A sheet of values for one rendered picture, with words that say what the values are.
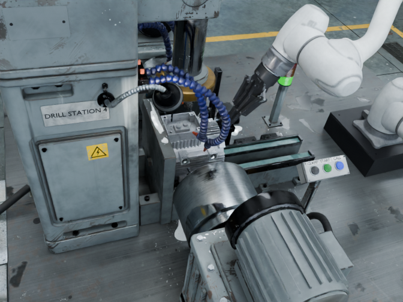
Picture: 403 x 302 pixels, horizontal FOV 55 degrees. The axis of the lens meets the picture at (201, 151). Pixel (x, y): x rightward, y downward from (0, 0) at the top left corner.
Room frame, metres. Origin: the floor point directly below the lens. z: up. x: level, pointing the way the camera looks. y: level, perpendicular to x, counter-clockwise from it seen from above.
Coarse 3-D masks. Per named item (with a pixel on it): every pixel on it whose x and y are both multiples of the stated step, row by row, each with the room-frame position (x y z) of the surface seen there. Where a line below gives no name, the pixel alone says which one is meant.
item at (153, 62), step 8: (160, 56) 1.36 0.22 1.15; (144, 64) 1.33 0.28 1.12; (152, 64) 1.30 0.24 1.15; (160, 64) 1.29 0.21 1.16; (144, 96) 1.17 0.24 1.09; (184, 104) 1.19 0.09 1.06; (192, 104) 1.20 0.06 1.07; (160, 112) 1.17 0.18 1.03; (168, 112) 1.18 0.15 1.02; (176, 112) 1.20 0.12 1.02; (184, 112) 1.21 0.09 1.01
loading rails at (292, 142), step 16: (240, 144) 1.16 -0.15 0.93; (256, 144) 1.19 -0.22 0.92; (272, 144) 1.20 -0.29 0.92; (288, 144) 1.22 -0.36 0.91; (224, 160) 1.10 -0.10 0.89; (240, 160) 1.13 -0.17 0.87; (256, 160) 1.17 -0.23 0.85; (272, 160) 1.11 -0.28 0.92; (288, 160) 1.11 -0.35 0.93; (304, 160) 1.14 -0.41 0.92; (256, 176) 1.05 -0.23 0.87; (272, 176) 1.08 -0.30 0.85; (288, 176) 1.12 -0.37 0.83
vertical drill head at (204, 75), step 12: (180, 24) 0.95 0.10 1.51; (192, 24) 0.94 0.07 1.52; (204, 24) 0.96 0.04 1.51; (180, 36) 0.95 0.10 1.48; (192, 36) 0.94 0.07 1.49; (204, 36) 0.97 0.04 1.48; (180, 48) 0.95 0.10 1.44; (192, 48) 0.95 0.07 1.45; (180, 60) 0.95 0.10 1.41; (192, 60) 0.95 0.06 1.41; (192, 72) 0.95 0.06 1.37; (204, 72) 0.98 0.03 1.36; (204, 84) 0.95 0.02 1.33; (192, 96) 0.90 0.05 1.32; (204, 96) 0.93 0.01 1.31
